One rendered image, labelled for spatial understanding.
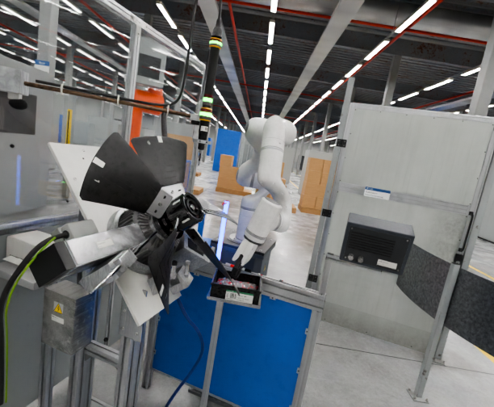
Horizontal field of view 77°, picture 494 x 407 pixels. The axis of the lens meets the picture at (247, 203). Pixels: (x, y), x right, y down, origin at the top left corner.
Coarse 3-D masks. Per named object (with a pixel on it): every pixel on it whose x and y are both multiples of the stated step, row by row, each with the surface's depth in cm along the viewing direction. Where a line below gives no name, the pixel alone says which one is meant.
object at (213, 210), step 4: (200, 200) 143; (204, 200) 145; (204, 204) 138; (208, 204) 141; (212, 204) 145; (204, 208) 128; (208, 208) 131; (212, 208) 135; (216, 208) 140; (208, 212) 122; (212, 212) 126; (216, 212) 130; (220, 212) 135; (224, 212) 142; (220, 216) 128; (224, 216) 132; (228, 216) 139; (232, 220) 136
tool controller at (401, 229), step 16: (352, 224) 129; (368, 224) 128; (384, 224) 129; (400, 224) 130; (352, 240) 131; (368, 240) 129; (384, 240) 126; (400, 240) 124; (352, 256) 132; (368, 256) 131; (384, 256) 128; (400, 256) 126; (400, 272) 129
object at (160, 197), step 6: (162, 192) 104; (156, 198) 103; (162, 198) 104; (168, 198) 106; (156, 204) 103; (162, 204) 105; (168, 204) 106; (150, 210) 103; (162, 210) 106; (156, 216) 105
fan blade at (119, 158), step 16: (112, 144) 90; (112, 160) 90; (128, 160) 94; (96, 176) 86; (112, 176) 90; (128, 176) 94; (144, 176) 98; (80, 192) 83; (96, 192) 87; (112, 192) 91; (128, 192) 95; (144, 192) 99; (128, 208) 96; (144, 208) 101
